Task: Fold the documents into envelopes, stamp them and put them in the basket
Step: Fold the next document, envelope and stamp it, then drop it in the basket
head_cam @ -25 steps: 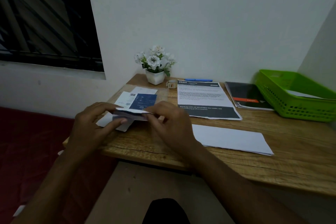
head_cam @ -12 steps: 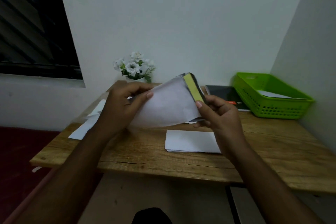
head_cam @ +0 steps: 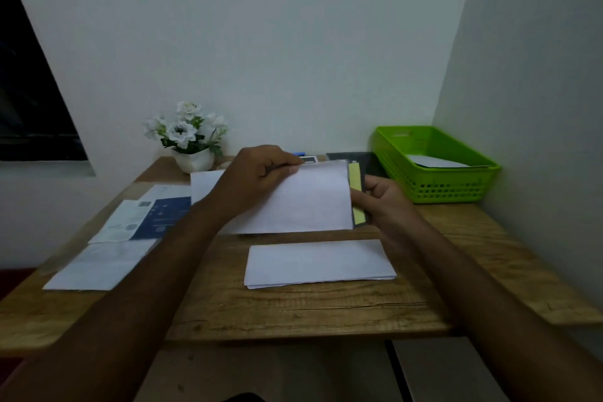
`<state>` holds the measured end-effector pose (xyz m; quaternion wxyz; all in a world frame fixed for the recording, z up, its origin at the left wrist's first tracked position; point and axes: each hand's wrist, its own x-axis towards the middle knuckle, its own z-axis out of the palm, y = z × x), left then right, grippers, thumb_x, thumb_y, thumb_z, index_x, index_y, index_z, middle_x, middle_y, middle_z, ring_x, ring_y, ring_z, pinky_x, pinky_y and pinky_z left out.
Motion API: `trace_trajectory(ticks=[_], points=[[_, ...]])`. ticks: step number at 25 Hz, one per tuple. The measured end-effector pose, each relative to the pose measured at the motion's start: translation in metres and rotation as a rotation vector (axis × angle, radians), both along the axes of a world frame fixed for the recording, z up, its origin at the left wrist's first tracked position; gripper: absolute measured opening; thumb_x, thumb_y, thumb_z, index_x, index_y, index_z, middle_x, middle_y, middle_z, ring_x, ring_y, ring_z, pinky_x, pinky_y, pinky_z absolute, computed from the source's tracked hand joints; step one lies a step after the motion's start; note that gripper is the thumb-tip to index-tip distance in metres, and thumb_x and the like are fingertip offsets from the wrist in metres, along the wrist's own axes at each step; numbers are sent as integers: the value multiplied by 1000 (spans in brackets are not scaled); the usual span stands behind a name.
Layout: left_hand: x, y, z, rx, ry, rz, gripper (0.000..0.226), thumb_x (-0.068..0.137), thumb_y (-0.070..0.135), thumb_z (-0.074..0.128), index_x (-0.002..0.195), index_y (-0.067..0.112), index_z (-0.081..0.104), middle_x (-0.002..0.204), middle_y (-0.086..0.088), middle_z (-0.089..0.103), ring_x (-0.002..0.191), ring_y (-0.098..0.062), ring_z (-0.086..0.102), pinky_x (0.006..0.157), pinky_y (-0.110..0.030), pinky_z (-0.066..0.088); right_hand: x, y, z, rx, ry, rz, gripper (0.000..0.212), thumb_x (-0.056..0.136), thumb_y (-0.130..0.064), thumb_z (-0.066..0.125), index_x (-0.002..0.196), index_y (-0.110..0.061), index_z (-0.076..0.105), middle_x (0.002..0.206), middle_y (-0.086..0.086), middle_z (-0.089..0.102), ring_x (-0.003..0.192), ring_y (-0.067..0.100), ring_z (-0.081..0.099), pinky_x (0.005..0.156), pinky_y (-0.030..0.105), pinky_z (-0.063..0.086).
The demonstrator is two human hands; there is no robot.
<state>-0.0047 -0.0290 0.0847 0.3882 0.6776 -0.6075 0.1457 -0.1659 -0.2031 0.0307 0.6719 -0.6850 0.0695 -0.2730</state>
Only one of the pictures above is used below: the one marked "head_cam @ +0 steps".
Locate person's left hand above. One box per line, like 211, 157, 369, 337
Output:
202, 144, 302, 224

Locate person's right hand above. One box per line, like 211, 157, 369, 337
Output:
350, 174, 423, 247

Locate green plastic basket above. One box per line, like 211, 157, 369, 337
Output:
371, 125, 502, 205

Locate white envelope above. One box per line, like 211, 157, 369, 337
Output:
190, 159, 366, 236
406, 153, 491, 169

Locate white printed document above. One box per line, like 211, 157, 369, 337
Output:
243, 239, 398, 290

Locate pile of white envelopes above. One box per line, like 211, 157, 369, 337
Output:
42, 237, 159, 292

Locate person's right forearm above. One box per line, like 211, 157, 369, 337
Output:
386, 217, 603, 402

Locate person's left forearm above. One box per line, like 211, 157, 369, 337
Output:
0, 208, 227, 402

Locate white potted artificial flowers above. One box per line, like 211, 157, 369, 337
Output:
143, 100, 229, 175

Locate black notebook with red label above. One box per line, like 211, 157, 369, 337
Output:
325, 151, 389, 180

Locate plain white paper sheet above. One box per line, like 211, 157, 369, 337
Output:
139, 183, 192, 203

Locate blue and white leaflet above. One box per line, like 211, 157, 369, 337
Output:
88, 197, 192, 245

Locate clear plastic sheet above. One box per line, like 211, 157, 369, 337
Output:
40, 180, 198, 275

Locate black table leg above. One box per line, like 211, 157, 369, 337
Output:
384, 339, 413, 402

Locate dark window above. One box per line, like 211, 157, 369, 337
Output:
0, 0, 89, 162

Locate dark red carpet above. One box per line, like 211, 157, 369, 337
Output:
0, 267, 36, 302

